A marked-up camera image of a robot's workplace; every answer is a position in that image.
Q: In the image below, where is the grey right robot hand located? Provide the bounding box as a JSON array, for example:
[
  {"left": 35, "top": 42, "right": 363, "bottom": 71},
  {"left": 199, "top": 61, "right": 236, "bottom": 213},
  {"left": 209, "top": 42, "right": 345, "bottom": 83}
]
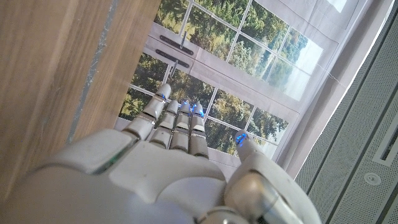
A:
[{"left": 0, "top": 83, "right": 323, "bottom": 224}]

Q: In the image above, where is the printed window backdrop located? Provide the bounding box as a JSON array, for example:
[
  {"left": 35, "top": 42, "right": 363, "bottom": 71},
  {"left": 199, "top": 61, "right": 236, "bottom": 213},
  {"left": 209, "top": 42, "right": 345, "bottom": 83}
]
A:
[{"left": 113, "top": 0, "right": 396, "bottom": 180}]

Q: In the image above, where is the white sheer curtain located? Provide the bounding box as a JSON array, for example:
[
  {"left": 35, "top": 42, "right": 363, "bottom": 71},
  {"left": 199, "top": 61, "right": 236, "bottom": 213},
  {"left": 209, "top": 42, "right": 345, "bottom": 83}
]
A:
[{"left": 294, "top": 0, "right": 398, "bottom": 224}]

